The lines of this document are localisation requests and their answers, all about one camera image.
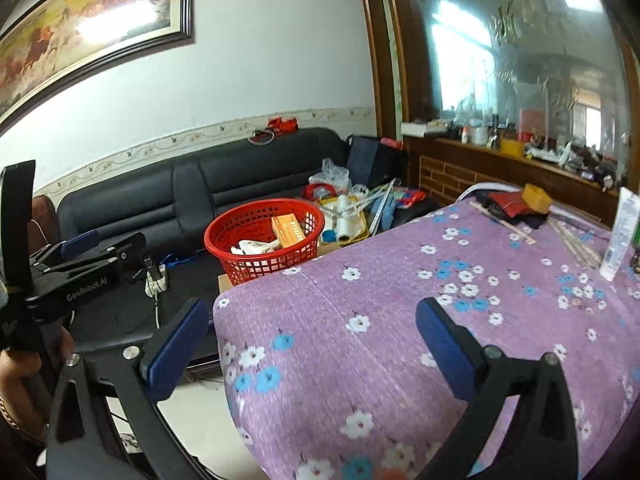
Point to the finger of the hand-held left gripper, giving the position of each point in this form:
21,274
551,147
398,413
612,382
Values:
80,245
127,252

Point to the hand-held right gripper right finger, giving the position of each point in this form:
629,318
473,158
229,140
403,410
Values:
445,350

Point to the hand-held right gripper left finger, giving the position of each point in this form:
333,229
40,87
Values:
172,355

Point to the red plastic basket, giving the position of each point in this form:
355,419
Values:
260,267

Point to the white printed paper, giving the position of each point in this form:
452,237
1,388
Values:
255,248

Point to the orange cardboard box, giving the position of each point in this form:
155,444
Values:
289,230

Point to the person's left hand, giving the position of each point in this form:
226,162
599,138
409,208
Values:
15,375

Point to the white power strip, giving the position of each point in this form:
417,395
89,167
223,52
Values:
156,277

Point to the brown leather cushion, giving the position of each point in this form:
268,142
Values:
42,225

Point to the purple floral tablecloth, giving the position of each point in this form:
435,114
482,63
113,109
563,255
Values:
375,360

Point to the black leather sofa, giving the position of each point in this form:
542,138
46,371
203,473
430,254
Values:
150,185

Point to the flat wooden stick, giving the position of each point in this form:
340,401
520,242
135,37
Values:
500,221

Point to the blue red printed package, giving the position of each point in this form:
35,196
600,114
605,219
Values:
410,197

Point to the white measuring sticks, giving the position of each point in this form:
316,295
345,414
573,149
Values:
382,205

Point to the red bag on black cloth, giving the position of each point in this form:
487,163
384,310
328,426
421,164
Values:
535,220

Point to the dark red foil bag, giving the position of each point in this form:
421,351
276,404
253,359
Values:
510,202

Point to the yellow bag with white rolls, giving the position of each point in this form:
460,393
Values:
345,220

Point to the white paper strip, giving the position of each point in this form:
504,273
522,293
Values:
480,188

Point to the bundle of bamboo rulers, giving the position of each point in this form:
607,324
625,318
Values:
575,242

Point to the yellow tape roll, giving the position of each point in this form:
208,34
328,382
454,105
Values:
536,199

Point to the wooden cabinet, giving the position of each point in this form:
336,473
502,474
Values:
475,170

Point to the red ribbon decoration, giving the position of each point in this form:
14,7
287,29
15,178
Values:
282,124

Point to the black paper bag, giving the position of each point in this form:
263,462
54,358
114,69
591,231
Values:
372,160

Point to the white standing tube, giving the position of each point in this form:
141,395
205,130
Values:
617,240

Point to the framed horse painting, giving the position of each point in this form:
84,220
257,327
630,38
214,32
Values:
75,35

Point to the clear plastic bag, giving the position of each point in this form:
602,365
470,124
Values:
330,172

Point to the yellow box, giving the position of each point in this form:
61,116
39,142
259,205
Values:
512,147

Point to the white flat box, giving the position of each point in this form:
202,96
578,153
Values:
420,127

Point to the red gift box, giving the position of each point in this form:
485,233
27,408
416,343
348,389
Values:
530,125

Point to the glass partition panel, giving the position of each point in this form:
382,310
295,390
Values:
525,35

